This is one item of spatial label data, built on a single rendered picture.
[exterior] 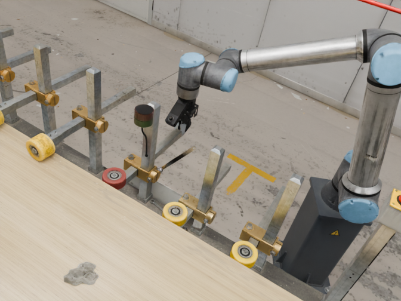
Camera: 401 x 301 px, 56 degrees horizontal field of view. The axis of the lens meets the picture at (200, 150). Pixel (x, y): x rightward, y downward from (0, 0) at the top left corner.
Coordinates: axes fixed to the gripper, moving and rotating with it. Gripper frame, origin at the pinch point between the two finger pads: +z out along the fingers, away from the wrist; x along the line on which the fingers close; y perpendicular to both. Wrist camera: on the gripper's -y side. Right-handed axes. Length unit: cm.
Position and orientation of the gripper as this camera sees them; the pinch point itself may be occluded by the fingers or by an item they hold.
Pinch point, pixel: (178, 135)
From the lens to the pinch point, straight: 161.4
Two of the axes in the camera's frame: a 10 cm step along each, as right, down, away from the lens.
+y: 5.2, -5.1, 6.9
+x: -8.4, -4.4, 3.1
